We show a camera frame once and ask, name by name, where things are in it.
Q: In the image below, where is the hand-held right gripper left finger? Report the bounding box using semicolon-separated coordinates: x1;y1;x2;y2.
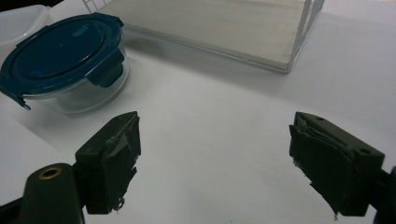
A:
75;111;142;216

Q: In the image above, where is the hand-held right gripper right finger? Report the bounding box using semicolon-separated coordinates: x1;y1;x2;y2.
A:
289;111;386;217

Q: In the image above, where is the round glass container blue lid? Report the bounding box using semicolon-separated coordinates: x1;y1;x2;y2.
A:
0;12;130;116

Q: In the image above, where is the white square lidded container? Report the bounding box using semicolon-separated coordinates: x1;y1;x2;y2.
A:
0;4;50;48

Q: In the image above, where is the white wire shelf rack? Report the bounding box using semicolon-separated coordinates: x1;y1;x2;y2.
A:
82;0;326;75

